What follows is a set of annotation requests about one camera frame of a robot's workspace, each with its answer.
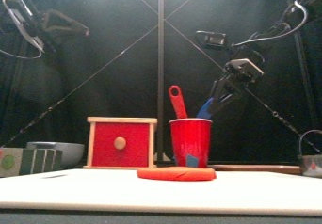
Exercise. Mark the green striped wooden box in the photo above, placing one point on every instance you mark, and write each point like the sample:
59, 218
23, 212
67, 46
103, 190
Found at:
29, 162

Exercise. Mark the small metal bucket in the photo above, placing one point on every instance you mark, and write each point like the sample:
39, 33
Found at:
310, 165

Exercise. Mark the red plastic cup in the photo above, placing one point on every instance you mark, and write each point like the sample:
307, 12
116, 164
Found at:
190, 143

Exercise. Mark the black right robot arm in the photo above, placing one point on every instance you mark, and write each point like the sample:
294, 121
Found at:
292, 17

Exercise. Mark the grey bowl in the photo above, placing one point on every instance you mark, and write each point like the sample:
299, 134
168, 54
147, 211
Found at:
63, 151

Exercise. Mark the red wooden drawer box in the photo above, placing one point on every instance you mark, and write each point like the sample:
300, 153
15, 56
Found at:
120, 143

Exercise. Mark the white cutting board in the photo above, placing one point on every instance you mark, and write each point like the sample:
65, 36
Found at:
159, 196

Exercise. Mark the vertical metal frame pole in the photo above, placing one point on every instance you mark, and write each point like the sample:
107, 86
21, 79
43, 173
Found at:
160, 61

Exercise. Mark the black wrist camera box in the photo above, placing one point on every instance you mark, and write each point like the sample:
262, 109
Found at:
210, 40

